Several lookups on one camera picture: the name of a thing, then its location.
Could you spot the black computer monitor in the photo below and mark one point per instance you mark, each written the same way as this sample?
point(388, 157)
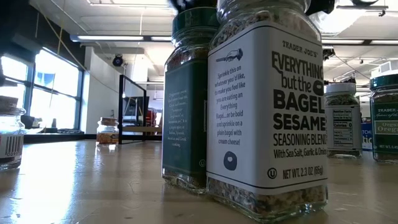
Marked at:
point(136, 109)

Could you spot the red cabinet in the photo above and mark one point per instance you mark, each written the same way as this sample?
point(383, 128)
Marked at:
point(152, 117)

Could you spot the green-lid spice jar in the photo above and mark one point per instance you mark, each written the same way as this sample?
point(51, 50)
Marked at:
point(385, 124)
point(183, 124)

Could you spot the black metal table frame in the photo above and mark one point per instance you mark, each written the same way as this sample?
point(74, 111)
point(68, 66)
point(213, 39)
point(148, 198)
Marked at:
point(62, 138)

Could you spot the blue plastic wrap box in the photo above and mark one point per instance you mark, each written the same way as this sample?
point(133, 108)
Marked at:
point(367, 137)

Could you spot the ceiling track light bar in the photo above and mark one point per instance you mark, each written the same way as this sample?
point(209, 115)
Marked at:
point(362, 7)

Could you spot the wooden shelf black metal frame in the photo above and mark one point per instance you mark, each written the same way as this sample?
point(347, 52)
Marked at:
point(140, 128)

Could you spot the ceiling light strip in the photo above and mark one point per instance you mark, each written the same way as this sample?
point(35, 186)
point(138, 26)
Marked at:
point(342, 41)
point(109, 38)
point(384, 42)

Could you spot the black ceiling camera cluster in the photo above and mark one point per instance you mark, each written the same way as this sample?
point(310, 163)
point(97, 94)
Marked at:
point(328, 53)

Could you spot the large glass window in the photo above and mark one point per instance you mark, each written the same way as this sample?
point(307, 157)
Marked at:
point(56, 81)

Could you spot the white wall vent unit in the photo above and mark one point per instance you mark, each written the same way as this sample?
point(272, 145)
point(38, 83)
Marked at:
point(385, 68)

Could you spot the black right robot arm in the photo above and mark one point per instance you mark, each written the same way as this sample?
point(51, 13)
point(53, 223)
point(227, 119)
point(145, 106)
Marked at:
point(321, 6)

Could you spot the white-lid seasoning jar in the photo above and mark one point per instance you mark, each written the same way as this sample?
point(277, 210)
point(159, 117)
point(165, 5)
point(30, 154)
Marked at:
point(267, 109)
point(343, 124)

